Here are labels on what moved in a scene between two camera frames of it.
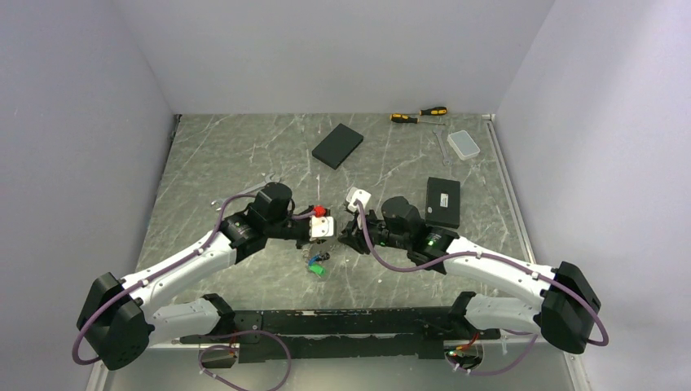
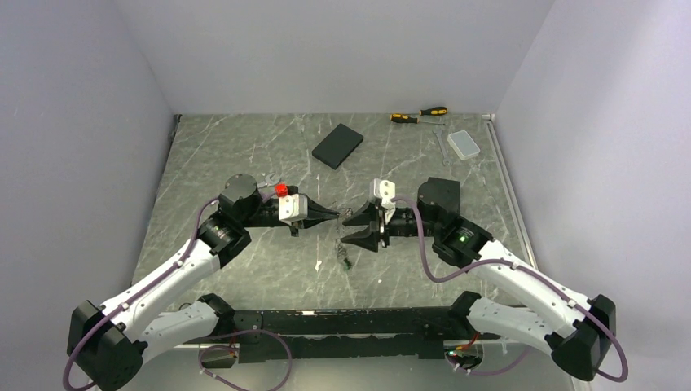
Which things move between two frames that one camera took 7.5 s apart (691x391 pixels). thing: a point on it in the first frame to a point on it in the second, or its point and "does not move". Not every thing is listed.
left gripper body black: x=294 y=229 to x=262 y=216
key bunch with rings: x=314 y=261 to x=344 y=213
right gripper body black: x=377 y=230 does not move
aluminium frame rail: x=517 y=212 does not move
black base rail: x=333 y=335 does not move
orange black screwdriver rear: x=433 y=111 does not move
